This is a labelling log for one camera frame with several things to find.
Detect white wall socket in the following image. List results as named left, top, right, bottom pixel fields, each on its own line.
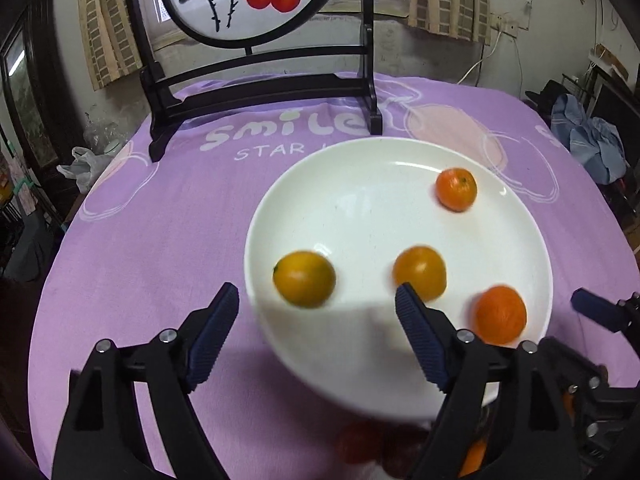
left=492, top=12, right=519, bottom=39

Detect dark wooden cabinet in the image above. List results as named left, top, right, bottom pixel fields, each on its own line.
left=0, top=5, right=66, bottom=171

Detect purple printed tablecloth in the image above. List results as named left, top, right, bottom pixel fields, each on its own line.
left=27, top=72, right=640, bottom=480

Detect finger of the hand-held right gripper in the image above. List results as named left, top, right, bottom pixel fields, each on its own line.
left=539, top=337, right=640, bottom=468
left=571, top=287, right=640, bottom=333

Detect white plastic bag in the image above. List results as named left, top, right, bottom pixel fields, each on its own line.
left=57, top=146, right=113, bottom=193

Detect beige brick-pattern curtain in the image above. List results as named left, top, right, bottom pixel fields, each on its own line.
left=407, top=0, right=493, bottom=46
left=77, top=0, right=146, bottom=92

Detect small orange mandarin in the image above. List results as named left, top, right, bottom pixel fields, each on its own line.
left=472, top=286, right=528, bottom=346

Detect blue crumpled clothes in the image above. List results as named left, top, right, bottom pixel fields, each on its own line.
left=550, top=92, right=631, bottom=184

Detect orange-yellow kumquat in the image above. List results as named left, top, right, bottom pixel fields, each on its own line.
left=392, top=246, right=447, bottom=303

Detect white round plate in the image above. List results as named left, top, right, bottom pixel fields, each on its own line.
left=243, top=137, right=554, bottom=420

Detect small mandarin with green stem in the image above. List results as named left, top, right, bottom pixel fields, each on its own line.
left=435, top=167, right=478, bottom=212

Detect yellow kumquat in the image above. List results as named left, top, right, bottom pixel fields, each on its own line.
left=273, top=251, right=337, bottom=309

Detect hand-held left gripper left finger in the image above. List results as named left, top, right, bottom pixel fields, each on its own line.
left=52, top=282, right=241, bottom=480

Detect black cloth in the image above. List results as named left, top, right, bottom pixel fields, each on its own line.
left=525, top=80, right=571, bottom=113

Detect white cable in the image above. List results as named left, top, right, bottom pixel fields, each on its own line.
left=457, top=25, right=506, bottom=86

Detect black wooden table screen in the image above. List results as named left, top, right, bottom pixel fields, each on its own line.
left=120, top=0, right=385, bottom=163

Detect black flat panel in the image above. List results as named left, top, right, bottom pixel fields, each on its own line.
left=590, top=80, right=640, bottom=161

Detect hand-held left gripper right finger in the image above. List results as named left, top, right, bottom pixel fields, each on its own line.
left=395, top=282, right=583, bottom=480

